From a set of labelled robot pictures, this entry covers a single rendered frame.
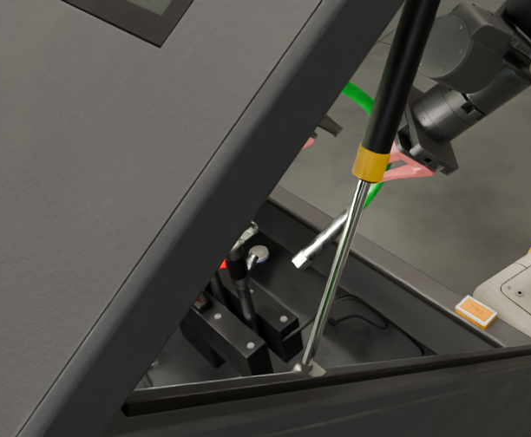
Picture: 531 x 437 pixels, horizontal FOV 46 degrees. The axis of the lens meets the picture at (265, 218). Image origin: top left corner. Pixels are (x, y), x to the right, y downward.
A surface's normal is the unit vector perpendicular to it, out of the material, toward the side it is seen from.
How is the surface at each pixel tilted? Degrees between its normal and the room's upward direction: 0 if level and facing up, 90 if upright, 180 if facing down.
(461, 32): 50
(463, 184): 0
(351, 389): 43
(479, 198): 0
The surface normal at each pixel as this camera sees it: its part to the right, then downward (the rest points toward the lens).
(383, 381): 0.39, -0.90
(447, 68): -0.73, -0.11
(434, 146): 0.63, -0.48
